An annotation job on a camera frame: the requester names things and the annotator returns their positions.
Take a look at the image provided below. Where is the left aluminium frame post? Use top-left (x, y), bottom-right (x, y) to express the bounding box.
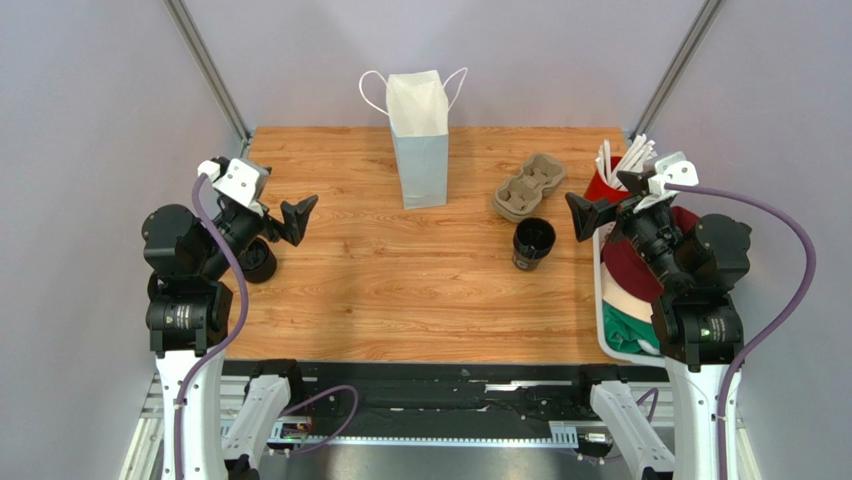
top-left (163, 0), bottom-right (252, 149)

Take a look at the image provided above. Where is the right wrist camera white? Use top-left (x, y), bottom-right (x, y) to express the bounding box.
top-left (634, 151), bottom-right (699, 213)

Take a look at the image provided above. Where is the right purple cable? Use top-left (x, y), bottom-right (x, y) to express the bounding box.
top-left (578, 183), bottom-right (817, 480)

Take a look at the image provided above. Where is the black coffee cup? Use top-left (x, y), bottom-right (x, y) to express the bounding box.
top-left (512, 218), bottom-right (556, 271)
top-left (238, 238), bottom-right (278, 284)

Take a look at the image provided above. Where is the red cup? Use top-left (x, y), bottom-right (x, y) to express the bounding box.
top-left (582, 168), bottom-right (630, 202)

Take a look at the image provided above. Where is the black coffee cup right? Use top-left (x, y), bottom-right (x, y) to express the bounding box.
top-left (512, 218), bottom-right (556, 271)

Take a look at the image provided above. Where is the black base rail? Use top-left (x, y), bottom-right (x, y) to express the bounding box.
top-left (219, 359), bottom-right (670, 441)

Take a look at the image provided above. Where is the white paper bag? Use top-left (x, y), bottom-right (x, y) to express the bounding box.
top-left (358, 67), bottom-right (468, 210)

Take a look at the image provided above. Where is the maroon bucket hat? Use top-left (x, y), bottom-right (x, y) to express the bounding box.
top-left (602, 239), bottom-right (663, 303)

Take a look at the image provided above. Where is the pulp cup carrier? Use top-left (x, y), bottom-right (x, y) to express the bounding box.
top-left (492, 197), bottom-right (537, 223)
top-left (493, 153), bottom-right (566, 210)

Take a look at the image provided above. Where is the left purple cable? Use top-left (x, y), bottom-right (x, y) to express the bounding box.
top-left (172, 174), bottom-right (361, 480)

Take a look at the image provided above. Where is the right aluminium frame post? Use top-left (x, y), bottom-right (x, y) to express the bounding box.
top-left (628, 0), bottom-right (726, 140)

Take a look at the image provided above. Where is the green cloth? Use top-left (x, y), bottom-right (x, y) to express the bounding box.
top-left (602, 302), bottom-right (660, 356)

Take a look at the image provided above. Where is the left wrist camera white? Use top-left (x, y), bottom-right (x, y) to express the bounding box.
top-left (197, 157), bottom-right (271, 215)

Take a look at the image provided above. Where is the purple cable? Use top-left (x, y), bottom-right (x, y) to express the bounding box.
top-left (172, 174), bottom-right (361, 480)
top-left (578, 183), bottom-right (817, 480)

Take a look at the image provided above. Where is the white paper straws bundle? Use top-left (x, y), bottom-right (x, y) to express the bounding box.
top-left (595, 134), bottom-right (657, 191)

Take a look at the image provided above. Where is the aluminium frame post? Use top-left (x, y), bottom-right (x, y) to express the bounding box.
top-left (163, 0), bottom-right (252, 149)
top-left (628, 0), bottom-right (726, 140)

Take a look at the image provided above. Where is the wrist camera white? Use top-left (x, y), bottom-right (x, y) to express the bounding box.
top-left (634, 151), bottom-right (699, 213)
top-left (197, 157), bottom-right (271, 215)

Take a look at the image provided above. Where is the black coffee cup left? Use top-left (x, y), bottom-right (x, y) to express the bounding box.
top-left (238, 238), bottom-right (278, 284)

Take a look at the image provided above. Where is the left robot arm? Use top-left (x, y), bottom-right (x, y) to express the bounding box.
top-left (142, 204), bottom-right (304, 479)

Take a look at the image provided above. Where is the white plastic basket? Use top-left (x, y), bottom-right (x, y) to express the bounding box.
top-left (592, 223), bottom-right (664, 368)

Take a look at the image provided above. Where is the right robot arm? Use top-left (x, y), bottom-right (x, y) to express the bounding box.
top-left (565, 167), bottom-right (751, 479)

